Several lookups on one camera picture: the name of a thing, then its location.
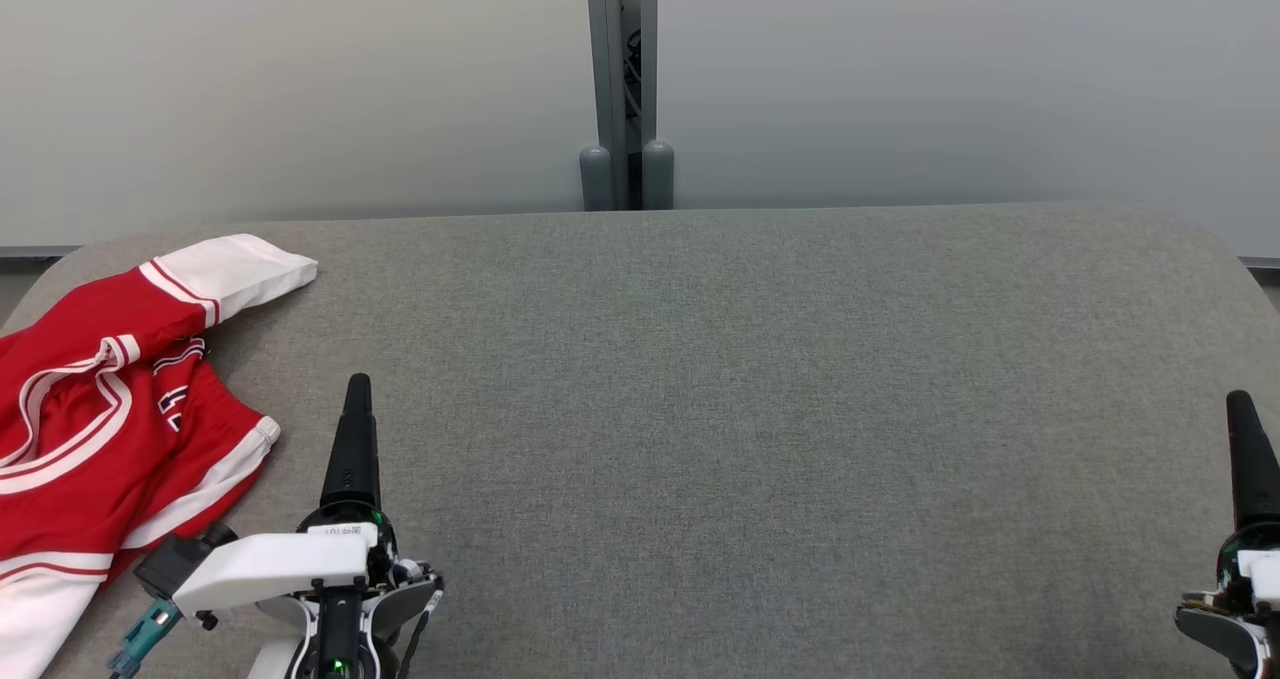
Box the left camera cable teal plug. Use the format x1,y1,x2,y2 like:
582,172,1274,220
108,599,184,679

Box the red white basketball jersey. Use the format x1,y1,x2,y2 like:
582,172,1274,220
0,234,320,560

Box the red shorts white side stripe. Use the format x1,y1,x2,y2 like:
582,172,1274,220
0,359,283,679

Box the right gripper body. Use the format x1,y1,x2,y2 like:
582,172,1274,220
1175,521,1280,679

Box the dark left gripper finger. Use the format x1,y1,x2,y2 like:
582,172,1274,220
320,373,383,510

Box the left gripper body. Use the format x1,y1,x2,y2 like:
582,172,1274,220
258,504,446,660

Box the grey round post foot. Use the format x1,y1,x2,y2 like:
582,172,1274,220
579,145,614,211
641,140,676,210

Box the grey metal partition post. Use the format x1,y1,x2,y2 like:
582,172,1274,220
585,0,629,210
638,0,661,210

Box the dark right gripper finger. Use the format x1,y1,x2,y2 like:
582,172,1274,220
1226,390,1280,532

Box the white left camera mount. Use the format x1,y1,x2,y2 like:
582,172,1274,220
172,524,381,618

